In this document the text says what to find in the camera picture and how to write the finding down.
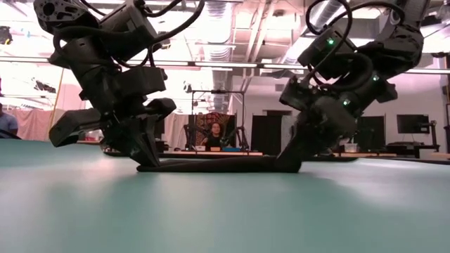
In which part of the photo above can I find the pink curtain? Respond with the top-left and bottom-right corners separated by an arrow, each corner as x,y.
6,107 -> 67,141

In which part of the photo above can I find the black desk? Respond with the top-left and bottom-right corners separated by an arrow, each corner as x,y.
385,141 -> 441,160

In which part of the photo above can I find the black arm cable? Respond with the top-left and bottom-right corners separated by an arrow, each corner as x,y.
304,0 -> 405,93
52,0 -> 207,70

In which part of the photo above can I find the black cabinet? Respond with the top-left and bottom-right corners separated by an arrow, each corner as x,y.
250,115 -> 283,156

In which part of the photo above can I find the wooden table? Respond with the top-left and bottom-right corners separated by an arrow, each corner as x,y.
157,150 -> 264,157
332,151 -> 398,158

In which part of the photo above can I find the green table mat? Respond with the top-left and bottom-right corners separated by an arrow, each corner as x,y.
0,138 -> 450,253

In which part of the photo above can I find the silver ventilation duct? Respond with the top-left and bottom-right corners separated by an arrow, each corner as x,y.
202,0 -> 233,113

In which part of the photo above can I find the red patterned cloth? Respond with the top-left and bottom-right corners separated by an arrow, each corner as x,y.
194,111 -> 230,147

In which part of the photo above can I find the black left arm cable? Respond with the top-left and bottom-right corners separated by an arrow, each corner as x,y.
52,0 -> 207,70

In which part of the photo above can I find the black monitor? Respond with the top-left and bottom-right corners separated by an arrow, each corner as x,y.
396,113 -> 431,135
354,115 -> 386,151

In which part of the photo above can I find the black towel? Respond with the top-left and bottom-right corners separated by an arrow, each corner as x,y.
136,154 -> 303,174

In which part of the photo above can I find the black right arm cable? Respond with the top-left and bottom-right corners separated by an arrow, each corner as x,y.
304,0 -> 405,93

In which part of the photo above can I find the long ceiling light bar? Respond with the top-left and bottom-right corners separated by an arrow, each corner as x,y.
0,56 -> 450,75

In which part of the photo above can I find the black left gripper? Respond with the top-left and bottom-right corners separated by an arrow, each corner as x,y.
48,34 -> 177,167

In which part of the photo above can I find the person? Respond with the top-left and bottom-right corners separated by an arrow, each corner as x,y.
0,103 -> 20,140
200,121 -> 226,152

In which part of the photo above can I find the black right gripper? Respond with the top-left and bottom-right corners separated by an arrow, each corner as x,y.
276,29 -> 399,174

